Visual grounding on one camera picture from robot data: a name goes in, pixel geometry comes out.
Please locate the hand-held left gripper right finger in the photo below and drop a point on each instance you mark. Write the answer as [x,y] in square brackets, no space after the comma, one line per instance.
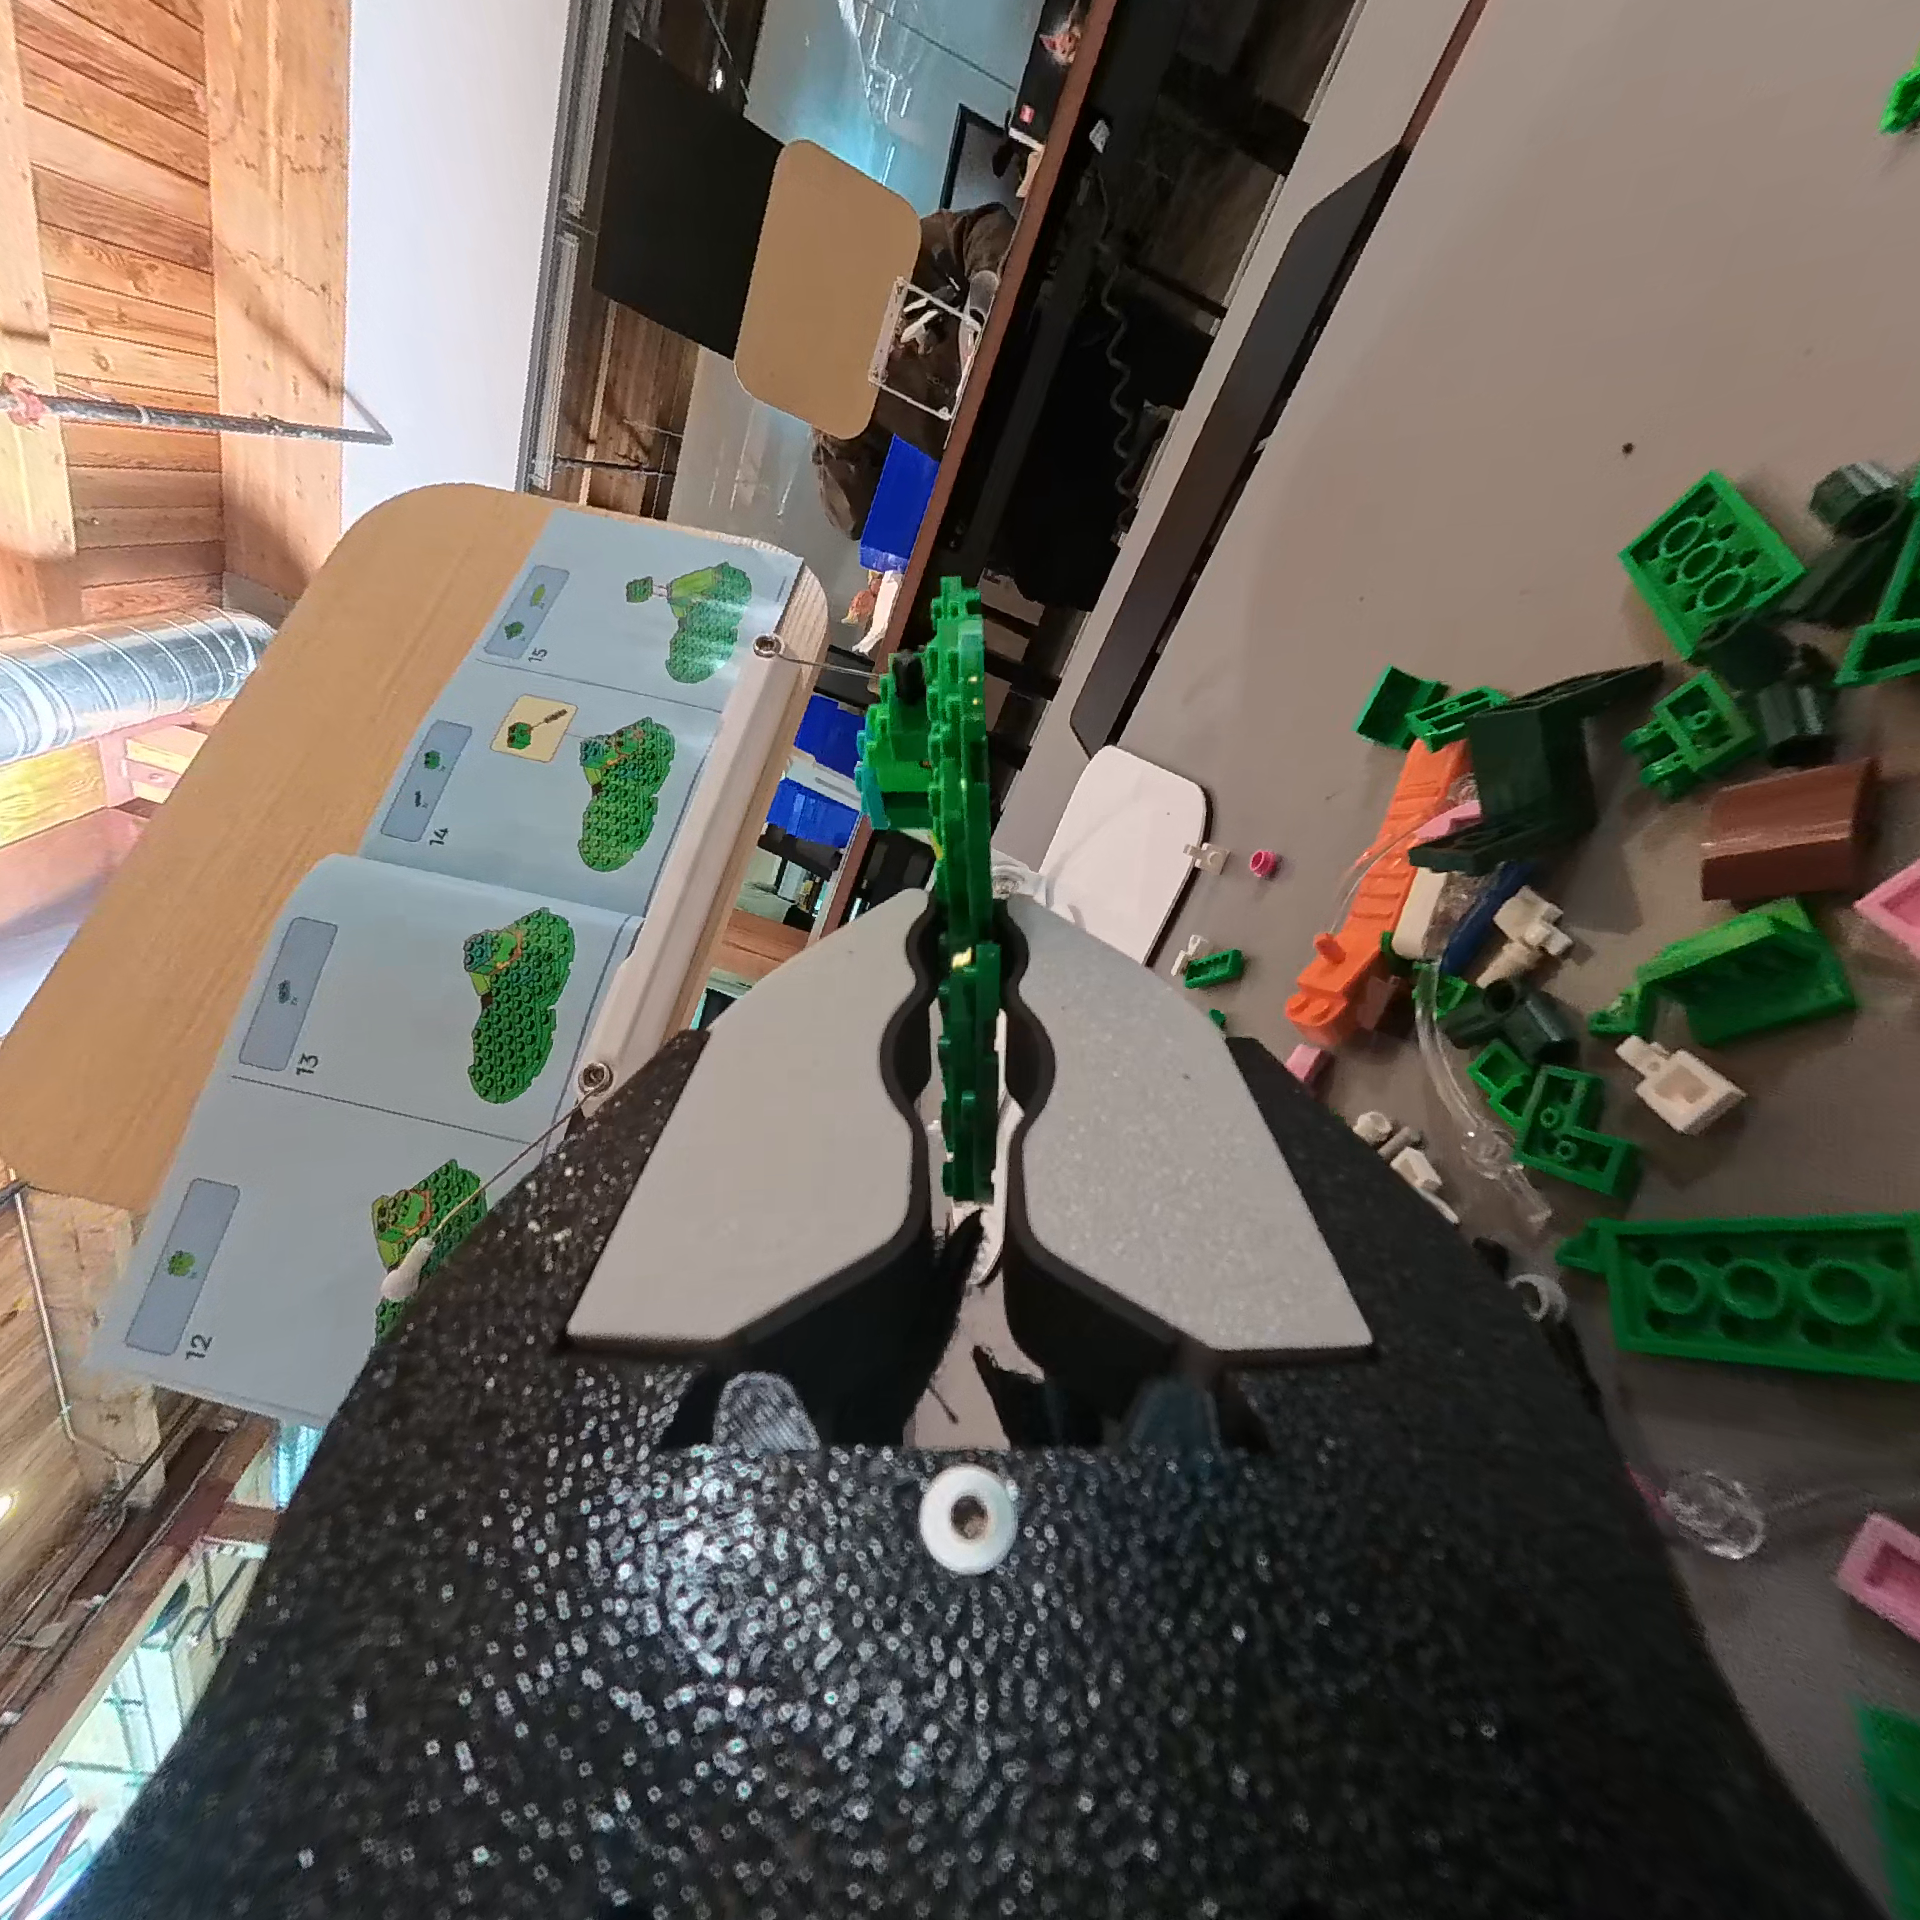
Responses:
[1186,1184]

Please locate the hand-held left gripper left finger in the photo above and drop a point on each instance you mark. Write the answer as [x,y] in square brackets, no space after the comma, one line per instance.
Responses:
[751,1156]

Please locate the green lego base plate build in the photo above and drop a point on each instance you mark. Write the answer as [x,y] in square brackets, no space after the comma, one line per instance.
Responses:
[960,750]

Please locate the clear curved lego piece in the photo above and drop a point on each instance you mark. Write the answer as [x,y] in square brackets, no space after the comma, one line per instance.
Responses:
[1464,1109]

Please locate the open lego instruction booklet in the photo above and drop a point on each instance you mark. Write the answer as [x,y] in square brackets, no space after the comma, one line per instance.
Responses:
[375,961]

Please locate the pile of green lego pieces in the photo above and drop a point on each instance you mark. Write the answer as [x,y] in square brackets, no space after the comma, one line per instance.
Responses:
[1725,961]

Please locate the orange brick separator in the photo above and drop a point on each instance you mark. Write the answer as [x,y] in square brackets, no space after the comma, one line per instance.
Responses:
[1350,961]

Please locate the wooden board stand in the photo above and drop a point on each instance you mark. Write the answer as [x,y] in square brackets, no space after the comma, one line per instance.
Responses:
[827,285]
[149,975]

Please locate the blue plastic bin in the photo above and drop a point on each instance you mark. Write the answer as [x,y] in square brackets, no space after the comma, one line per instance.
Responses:
[901,480]

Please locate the black desk mat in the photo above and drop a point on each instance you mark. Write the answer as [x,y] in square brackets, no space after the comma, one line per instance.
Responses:
[1244,422]

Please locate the metal ceiling pipe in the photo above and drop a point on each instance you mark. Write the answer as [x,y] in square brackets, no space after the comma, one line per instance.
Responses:
[182,412]

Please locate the brown-topped desk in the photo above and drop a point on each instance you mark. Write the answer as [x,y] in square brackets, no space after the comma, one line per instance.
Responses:
[1155,212]

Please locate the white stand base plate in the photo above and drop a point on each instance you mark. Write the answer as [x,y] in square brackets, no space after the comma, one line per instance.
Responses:
[1126,839]

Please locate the silver ventilation duct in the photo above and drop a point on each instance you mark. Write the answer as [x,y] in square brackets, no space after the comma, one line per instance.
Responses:
[120,683]

